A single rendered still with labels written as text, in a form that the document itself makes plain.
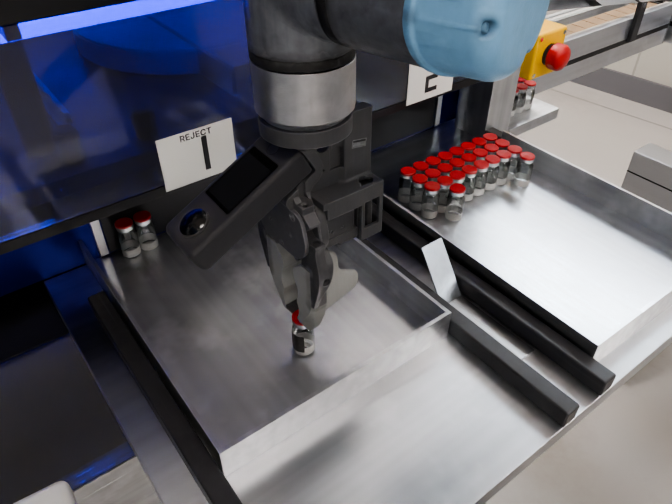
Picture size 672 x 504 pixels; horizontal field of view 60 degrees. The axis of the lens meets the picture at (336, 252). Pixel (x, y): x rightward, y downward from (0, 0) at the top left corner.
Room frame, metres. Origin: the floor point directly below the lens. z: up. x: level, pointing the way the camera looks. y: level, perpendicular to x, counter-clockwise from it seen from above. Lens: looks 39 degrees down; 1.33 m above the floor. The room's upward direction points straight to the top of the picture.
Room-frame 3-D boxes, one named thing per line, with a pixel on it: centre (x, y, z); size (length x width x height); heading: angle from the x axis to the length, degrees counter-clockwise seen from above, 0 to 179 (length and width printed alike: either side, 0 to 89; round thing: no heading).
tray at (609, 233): (0.58, -0.25, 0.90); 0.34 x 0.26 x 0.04; 36
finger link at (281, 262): (0.42, 0.03, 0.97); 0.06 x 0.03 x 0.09; 127
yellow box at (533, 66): (0.92, -0.31, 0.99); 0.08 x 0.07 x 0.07; 37
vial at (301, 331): (0.39, 0.03, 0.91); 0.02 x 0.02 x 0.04
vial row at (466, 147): (0.71, -0.16, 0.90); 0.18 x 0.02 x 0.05; 126
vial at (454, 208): (0.62, -0.15, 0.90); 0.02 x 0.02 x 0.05
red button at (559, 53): (0.88, -0.34, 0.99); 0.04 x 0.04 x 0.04; 37
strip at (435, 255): (0.44, -0.15, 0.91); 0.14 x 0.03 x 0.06; 37
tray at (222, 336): (0.47, 0.09, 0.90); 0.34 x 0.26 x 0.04; 37
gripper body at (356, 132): (0.41, 0.02, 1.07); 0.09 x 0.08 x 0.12; 127
